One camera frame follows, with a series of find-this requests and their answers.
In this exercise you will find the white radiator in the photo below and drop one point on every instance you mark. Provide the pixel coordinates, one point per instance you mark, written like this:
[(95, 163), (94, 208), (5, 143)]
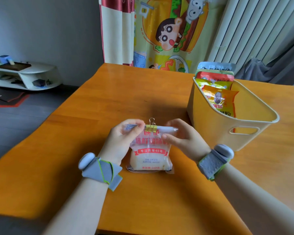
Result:
[(250, 31)]

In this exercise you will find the yellow seasoning packet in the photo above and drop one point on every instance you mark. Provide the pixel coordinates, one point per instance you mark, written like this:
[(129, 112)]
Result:
[(213, 84)]

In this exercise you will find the dark brown tray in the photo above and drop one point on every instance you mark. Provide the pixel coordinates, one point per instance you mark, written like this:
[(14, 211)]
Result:
[(14, 66)]

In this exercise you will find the yellow plastic basket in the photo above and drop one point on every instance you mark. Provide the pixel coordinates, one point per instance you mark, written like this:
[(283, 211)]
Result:
[(225, 119)]

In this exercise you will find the person's left thumb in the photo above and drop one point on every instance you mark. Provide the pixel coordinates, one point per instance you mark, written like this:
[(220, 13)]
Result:
[(136, 128)]

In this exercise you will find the orange seasoning packet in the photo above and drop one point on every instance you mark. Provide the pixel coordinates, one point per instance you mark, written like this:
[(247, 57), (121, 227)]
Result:
[(220, 100)]

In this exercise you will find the person's right forearm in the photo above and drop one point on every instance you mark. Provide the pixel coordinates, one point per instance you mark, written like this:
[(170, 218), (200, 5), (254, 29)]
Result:
[(262, 203)]

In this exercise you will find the white low shelf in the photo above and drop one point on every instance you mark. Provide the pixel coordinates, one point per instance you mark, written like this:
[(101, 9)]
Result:
[(27, 75)]

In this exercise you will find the person's left forearm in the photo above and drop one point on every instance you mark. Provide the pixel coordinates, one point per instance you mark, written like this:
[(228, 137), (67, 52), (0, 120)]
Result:
[(80, 205)]

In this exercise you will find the person's right thumb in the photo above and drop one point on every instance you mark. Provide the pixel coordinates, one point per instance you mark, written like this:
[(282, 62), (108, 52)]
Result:
[(169, 139)]

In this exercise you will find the person's right hand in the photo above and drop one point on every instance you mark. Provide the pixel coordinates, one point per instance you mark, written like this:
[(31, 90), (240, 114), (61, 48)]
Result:
[(188, 141)]

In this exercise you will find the grey blue seasoning packet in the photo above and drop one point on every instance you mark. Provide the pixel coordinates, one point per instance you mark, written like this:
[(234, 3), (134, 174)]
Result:
[(216, 66)]

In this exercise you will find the red and cream curtain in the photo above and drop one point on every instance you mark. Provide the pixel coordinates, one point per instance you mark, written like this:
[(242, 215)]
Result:
[(116, 30)]

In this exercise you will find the grey left wrist tracker band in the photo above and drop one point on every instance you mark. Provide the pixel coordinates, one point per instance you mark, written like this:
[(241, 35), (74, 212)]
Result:
[(100, 170)]

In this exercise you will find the clear seasoning packet red label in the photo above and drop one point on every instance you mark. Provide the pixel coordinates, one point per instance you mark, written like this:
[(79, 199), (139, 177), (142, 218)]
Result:
[(150, 150)]

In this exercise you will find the gold binder clip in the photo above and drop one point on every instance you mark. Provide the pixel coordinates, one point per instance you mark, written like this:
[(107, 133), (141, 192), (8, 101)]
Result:
[(151, 126)]

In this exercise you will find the grey cloth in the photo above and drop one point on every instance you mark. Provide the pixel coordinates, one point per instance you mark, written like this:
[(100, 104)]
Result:
[(274, 68)]

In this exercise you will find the dark floor mat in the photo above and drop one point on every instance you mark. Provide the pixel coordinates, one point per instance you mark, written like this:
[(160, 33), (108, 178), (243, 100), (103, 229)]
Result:
[(5, 97)]

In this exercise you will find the blue box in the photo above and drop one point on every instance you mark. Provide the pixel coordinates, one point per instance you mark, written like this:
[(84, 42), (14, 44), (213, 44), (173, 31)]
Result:
[(5, 59)]

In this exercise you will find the person's left hand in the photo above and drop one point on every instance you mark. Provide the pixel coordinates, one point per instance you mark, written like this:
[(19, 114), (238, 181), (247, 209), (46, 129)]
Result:
[(118, 143)]

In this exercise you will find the grey wrist tracker band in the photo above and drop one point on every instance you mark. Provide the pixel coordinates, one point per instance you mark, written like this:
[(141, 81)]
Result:
[(215, 161), (100, 170)]

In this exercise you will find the cartoon print curtain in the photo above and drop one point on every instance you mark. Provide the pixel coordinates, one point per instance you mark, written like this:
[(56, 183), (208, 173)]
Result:
[(171, 31)]

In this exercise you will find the grey right wrist tracker band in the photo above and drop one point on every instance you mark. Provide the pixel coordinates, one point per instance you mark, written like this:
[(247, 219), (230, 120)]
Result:
[(215, 161)]

